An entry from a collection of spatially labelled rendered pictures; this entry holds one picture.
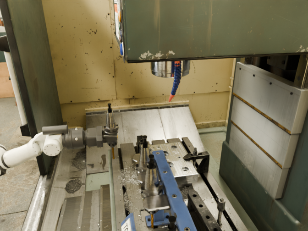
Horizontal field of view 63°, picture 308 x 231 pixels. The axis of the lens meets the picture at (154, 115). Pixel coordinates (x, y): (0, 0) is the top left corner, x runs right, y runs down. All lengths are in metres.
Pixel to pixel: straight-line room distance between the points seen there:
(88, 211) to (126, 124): 0.87
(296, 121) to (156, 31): 0.66
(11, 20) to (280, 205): 1.45
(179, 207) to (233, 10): 0.53
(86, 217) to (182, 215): 0.78
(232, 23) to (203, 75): 1.51
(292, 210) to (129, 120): 1.33
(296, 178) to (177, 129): 1.11
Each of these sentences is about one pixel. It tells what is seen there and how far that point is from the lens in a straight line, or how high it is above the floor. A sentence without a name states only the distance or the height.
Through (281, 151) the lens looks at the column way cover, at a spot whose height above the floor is 1.14.
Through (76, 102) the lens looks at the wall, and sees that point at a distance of 2.13.
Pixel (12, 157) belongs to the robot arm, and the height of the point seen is 1.14.
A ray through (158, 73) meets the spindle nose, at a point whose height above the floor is 1.46.
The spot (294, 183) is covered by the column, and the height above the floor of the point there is 1.02.
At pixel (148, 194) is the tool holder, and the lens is 0.73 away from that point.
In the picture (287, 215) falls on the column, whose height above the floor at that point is 0.87.
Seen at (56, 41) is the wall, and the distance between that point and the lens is 2.02.
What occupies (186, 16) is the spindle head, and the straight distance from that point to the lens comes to 0.68.
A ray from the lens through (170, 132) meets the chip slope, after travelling 2.03.
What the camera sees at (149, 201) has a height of 1.22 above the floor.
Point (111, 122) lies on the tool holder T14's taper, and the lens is 1.05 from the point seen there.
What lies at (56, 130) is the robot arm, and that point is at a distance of 1.08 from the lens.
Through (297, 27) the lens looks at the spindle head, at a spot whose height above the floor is 1.64.
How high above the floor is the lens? 1.71
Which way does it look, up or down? 25 degrees down
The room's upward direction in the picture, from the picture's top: straight up
